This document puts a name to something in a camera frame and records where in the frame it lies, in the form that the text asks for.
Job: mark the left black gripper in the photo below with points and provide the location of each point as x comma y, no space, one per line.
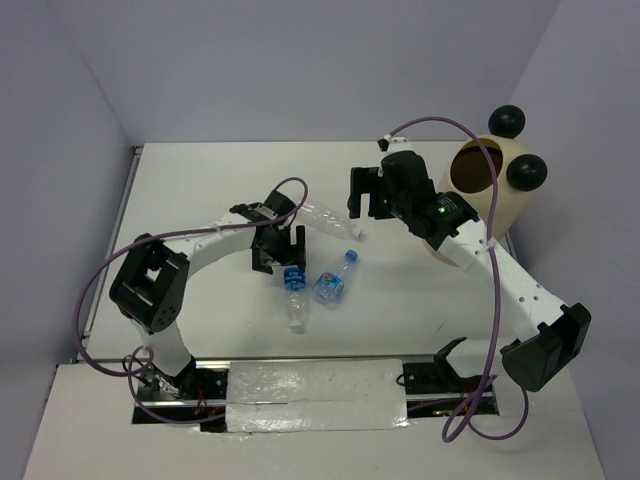
293,255

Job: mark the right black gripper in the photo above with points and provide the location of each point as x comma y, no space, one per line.
362,180

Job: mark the blue label crushed bottle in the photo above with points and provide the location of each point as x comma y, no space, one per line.
297,299

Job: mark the small bottle blue cap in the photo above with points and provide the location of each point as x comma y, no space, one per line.
330,286

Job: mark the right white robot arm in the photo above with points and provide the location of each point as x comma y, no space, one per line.
548,333

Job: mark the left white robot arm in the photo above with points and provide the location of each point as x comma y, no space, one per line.
150,284

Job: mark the clear bottle white cap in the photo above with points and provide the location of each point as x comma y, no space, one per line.
328,221

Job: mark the silver foil base cover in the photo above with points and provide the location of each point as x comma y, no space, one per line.
336,395

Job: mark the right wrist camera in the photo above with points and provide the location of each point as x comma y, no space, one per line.
389,144

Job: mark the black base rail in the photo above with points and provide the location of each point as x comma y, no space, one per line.
430,389

